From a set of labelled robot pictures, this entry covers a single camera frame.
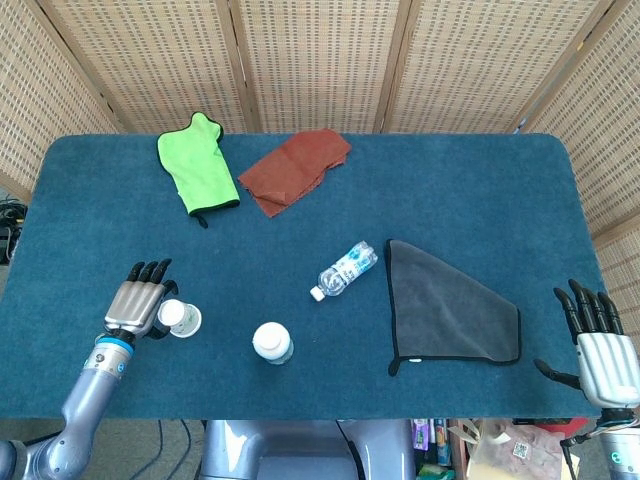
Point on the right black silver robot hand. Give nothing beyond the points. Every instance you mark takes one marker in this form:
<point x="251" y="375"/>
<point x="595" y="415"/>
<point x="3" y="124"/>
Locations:
<point x="607" y="365"/>

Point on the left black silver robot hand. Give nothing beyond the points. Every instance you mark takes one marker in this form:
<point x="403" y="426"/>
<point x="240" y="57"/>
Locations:
<point x="132" y="305"/>

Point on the white paper cup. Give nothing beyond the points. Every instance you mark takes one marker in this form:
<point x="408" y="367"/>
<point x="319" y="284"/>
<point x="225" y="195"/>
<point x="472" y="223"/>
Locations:
<point x="171" y="312"/>
<point x="195" y="326"/>

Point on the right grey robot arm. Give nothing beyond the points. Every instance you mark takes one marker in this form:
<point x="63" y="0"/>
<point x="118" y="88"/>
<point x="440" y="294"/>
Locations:
<point x="622" y="450"/>

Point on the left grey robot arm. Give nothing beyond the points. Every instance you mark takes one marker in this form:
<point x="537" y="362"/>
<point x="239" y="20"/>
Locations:
<point x="80" y="405"/>

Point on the box of assorted packaged items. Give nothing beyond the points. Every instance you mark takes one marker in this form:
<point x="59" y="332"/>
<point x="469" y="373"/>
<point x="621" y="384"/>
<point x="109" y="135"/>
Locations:
<point x="432" y="445"/>

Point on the beige paper bag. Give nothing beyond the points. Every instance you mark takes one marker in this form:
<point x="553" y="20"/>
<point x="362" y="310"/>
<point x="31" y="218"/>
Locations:
<point x="500" y="450"/>

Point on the green microfibre cloth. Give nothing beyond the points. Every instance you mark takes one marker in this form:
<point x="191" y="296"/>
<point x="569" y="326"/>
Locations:
<point x="202" y="167"/>

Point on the grey cloth with black edge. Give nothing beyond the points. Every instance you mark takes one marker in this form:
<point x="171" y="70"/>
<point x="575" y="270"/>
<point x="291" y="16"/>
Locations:
<point x="440" y="310"/>

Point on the blue carpet table mat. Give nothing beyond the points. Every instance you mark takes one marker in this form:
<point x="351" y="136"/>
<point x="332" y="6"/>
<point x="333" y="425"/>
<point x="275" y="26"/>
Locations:
<point x="300" y="210"/>

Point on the rust brown cloth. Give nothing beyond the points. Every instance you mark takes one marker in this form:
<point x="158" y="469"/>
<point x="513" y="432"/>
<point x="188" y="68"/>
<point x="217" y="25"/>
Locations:
<point x="292" y="167"/>

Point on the clear plastic water bottle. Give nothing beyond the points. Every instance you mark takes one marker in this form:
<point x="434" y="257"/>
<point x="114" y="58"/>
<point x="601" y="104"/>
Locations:
<point x="345" y="272"/>

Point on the grey robot torso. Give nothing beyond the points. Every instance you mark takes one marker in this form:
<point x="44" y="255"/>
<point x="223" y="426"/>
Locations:
<point x="300" y="447"/>

